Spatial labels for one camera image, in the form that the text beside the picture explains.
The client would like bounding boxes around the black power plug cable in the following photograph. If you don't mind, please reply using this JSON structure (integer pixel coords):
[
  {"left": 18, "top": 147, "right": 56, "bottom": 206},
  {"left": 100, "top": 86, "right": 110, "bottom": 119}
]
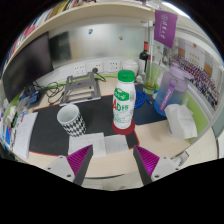
[{"left": 91, "top": 67, "right": 108, "bottom": 83}]

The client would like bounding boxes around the small white paper napkin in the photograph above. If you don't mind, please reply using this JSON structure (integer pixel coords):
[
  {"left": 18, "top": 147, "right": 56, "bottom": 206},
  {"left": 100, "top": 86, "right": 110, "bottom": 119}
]
[{"left": 103, "top": 133, "right": 130, "bottom": 155}]

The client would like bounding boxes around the glass vase with green stems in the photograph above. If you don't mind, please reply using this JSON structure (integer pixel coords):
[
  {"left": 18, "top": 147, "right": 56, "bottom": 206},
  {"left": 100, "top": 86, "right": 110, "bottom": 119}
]
[{"left": 143, "top": 63, "right": 162, "bottom": 96}]

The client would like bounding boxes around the large white paper napkin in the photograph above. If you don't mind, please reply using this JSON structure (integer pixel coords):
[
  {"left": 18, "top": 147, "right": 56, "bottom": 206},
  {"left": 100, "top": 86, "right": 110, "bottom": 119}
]
[{"left": 68, "top": 132, "right": 108, "bottom": 158}]

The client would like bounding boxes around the small blue box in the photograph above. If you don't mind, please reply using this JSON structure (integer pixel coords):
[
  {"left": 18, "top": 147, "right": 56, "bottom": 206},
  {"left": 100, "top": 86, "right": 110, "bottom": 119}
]
[{"left": 19, "top": 89, "right": 43, "bottom": 108}]

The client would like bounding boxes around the flat round red coaster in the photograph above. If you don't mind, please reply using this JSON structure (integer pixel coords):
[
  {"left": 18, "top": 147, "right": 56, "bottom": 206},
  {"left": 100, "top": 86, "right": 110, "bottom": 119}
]
[{"left": 111, "top": 118, "right": 137, "bottom": 136}]

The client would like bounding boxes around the grey metal laptop stand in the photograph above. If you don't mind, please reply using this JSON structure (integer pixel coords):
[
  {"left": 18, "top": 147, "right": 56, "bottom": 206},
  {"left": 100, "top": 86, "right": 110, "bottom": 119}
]
[{"left": 59, "top": 71, "right": 102, "bottom": 107}]

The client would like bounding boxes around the tangled black cable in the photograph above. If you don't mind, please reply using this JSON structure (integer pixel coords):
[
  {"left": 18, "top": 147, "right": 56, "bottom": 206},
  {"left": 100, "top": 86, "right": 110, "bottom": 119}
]
[{"left": 31, "top": 81, "right": 66, "bottom": 106}]

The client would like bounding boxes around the framed group photo poster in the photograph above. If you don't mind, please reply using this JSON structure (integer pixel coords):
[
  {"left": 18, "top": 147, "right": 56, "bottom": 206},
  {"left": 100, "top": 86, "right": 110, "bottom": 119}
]
[{"left": 171, "top": 36, "right": 221, "bottom": 110}]

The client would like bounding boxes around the purple hanging pennant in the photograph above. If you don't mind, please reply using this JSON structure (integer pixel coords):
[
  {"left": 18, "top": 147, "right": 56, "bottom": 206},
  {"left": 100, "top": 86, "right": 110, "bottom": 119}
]
[{"left": 153, "top": 9, "right": 179, "bottom": 49}]

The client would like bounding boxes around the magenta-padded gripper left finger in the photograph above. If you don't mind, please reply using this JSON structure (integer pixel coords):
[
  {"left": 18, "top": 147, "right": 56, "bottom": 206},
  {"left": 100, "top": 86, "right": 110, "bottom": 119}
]
[{"left": 44, "top": 143, "right": 95, "bottom": 187}]

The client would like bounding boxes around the black white checkered mug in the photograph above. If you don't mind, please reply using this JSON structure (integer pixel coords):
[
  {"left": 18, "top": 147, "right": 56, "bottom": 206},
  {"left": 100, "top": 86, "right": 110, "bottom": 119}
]
[{"left": 56, "top": 103, "right": 87, "bottom": 138}]

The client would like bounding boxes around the white printed paper sheet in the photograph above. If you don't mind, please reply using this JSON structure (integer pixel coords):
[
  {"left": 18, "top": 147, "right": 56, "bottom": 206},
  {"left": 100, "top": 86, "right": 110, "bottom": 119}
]
[{"left": 12, "top": 111, "right": 39, "bottom": 160}]

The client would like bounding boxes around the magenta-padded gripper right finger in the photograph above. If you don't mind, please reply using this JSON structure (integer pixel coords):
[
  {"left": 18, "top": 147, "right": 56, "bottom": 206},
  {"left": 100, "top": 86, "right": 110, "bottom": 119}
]
[{"left": 132, "top": 144, "right": 183, "bottom": 186}]

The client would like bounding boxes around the black computer monitor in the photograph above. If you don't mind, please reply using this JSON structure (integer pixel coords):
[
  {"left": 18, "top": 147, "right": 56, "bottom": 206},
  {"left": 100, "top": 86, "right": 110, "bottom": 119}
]
[{"left": 1, "top": 31, "right": 54, "bottom": 104}]

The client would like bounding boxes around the black red-edged desk mat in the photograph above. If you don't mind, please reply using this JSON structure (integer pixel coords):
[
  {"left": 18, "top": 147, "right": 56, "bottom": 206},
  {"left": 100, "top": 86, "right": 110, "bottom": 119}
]
[{"left": 28, "top": 94, "right": 141, "bottom": 157}]

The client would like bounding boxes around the white green-capped drink bottle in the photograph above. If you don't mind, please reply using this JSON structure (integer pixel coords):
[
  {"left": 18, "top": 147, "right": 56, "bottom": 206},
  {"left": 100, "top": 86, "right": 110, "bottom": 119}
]
[{"left": 112, "top": 69, "right": 137, "bottom": 130}]

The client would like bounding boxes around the dark wine bottle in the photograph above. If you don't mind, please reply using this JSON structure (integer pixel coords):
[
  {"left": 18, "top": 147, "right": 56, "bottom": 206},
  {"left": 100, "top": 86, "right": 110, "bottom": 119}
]
[{"left": 138, "top": 41, "right": 150, "bottom": 73}]

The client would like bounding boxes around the white round jar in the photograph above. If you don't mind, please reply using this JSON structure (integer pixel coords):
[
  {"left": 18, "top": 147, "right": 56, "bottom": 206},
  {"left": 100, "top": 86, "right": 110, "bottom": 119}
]
[{"left": 121, "top": 59, "right": 140, "bottom": 76}]

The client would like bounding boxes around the white wall socket row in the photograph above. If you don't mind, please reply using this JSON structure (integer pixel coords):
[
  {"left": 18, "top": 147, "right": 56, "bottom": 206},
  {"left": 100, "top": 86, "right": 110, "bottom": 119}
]
[{"left": 71, "top": 59, "right": 123, "bottom": 78}]

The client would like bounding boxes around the coiled blue cable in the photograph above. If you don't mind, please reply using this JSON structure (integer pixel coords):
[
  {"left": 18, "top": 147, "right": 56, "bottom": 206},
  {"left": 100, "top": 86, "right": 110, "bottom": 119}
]
[{"left": 134, "top": 89, "right": 155, "bottom": 110}]

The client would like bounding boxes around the purple translucent water jug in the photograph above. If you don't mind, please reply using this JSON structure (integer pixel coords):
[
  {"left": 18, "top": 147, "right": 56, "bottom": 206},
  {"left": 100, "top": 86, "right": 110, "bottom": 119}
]
[{"left": 153, "top": 63, "right": 194, "bottom": 118}]

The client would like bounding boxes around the dark blue mouse pad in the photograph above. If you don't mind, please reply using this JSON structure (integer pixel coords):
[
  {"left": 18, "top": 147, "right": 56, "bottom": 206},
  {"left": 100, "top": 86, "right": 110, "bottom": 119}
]
[{"left": 133, "top": 83, "right": 168, "bottom": 127}]

